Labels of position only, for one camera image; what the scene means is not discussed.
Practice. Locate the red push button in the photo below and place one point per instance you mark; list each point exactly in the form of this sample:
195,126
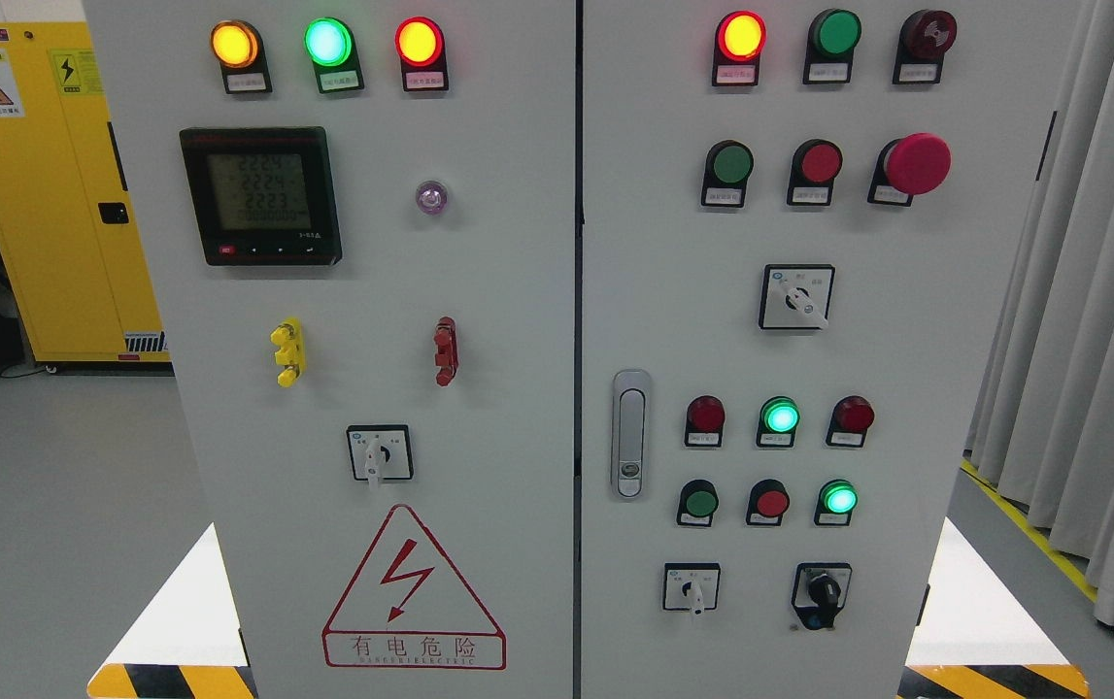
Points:
815,165
767,504

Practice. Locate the dark red lamp middle right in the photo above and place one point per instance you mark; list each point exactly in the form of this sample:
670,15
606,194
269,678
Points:
849,422

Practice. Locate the red electric danger sign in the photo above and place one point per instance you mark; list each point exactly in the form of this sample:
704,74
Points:
407,606

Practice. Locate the red indicator lamp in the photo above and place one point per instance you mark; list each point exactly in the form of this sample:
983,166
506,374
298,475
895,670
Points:
420,45
739,40

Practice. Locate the right grey cabinet door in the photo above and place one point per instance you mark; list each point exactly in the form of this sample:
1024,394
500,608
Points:
673,288

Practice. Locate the dark red buzzer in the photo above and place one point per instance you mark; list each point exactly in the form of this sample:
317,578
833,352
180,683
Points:
923,41

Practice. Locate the yellow safety storage cabinet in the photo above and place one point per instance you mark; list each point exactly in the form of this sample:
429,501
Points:
67,235

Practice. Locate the white rotary switch lower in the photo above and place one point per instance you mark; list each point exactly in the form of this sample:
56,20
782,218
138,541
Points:
690,587

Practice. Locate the left grey cabinet door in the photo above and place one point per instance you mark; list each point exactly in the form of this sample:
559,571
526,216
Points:
493,450

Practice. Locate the dark red lamp middle left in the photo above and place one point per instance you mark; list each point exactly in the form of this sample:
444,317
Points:
705,420

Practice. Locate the yellow terminal block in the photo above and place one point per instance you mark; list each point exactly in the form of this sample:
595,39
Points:
288,338

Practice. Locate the green push button upper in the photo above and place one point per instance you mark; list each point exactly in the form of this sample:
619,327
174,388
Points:
729,165

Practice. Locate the white rotary switch door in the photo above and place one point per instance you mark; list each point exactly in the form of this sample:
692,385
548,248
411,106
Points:
380,453

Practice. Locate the green indicator lamp top left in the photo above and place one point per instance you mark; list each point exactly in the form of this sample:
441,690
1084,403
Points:
330,44

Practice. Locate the red push button lower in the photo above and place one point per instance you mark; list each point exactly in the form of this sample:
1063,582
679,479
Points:
767,504

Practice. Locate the dark red lamp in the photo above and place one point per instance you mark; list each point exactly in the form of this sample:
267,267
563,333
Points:
705,420
849,422

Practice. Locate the grey cabinet door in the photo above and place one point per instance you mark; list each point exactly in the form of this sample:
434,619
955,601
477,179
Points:
493,450
673,288

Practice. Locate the red terminal block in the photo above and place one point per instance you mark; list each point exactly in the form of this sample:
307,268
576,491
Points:
446,350

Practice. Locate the lit green lamp middle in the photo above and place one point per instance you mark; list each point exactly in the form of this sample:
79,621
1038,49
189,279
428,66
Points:
779,418

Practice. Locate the black knob selector switch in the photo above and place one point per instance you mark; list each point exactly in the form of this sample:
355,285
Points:
820,593

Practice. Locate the orange indicator lamp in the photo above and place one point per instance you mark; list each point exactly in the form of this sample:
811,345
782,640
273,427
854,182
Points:
241,56

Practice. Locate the lit green button lower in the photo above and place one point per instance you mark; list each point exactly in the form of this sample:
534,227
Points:
836,502

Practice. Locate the dark green indicator lamp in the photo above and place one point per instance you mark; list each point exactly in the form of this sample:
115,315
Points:
832,39

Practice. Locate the white rotary selector switch upper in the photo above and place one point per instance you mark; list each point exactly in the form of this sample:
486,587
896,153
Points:
795,297

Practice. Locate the grey curtain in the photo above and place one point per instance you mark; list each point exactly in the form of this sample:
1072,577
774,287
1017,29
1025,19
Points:
1043,432

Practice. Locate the small clear light bulb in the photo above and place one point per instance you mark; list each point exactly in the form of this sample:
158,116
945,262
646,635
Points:
432,197

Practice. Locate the black digital power meter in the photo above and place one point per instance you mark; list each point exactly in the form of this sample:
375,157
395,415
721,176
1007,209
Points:
263,196

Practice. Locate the red push button upper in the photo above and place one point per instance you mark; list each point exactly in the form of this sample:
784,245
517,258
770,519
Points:
815,165

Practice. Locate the red indicator lamp top right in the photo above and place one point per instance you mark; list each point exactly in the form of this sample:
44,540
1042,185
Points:
739,40

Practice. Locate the green push button lower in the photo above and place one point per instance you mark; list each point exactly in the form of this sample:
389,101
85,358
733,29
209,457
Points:
697,504

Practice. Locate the silver door lock handle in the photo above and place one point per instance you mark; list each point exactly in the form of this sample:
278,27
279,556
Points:
628,448

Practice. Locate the red emergency stop button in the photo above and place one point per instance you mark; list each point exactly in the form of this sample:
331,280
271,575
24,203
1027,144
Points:
907,167

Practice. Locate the green push button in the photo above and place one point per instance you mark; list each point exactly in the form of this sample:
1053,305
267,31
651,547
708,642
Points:
697,504
729,165

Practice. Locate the red indicator lamp top left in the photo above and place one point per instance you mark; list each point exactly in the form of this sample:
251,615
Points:
420,45

